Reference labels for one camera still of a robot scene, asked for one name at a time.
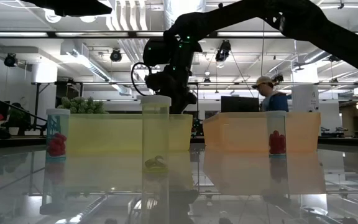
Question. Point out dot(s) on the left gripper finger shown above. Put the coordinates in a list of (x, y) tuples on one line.
[(89, 7)]

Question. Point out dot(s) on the yellow medicine bottle olive pills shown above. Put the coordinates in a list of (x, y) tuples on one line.
[(155, 130)]

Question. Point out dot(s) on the pale teal bottle red pills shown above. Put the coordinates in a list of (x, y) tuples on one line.
[(276, 124)]

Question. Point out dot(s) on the blue medicine bottle red pills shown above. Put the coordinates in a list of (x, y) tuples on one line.
[(57, 124)]

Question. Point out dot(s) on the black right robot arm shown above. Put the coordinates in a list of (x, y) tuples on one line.
[(228, 15)]

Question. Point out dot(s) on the orange plastic bin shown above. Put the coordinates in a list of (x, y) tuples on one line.
[(238, 133)]

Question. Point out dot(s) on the yellow plastic bin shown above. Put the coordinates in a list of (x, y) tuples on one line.
[(104, 133)]

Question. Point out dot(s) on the black overhead light bar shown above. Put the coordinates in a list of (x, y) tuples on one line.
[(132, 34)]

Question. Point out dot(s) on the black ceiling spotlight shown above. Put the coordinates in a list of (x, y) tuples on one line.
[(116, 55), (223, 51), (10, 60), (278, 78)]

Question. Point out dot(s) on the black computer monitor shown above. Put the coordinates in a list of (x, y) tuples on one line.
[(239, 104)]

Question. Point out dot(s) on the person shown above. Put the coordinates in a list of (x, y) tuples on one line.
[(275, 102)]

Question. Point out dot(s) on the green succulent plant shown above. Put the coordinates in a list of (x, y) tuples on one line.
[(82, 105)]

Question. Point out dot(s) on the small dark monitor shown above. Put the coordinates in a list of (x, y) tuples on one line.
[(2, 107)]

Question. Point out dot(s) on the potted green plant white pot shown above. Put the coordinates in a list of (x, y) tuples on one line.
[(13, 130)]

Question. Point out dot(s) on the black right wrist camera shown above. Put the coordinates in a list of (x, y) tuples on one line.
[(155, 51)]

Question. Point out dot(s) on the silver ventilation duct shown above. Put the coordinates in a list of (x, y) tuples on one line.
[(182, 7)]

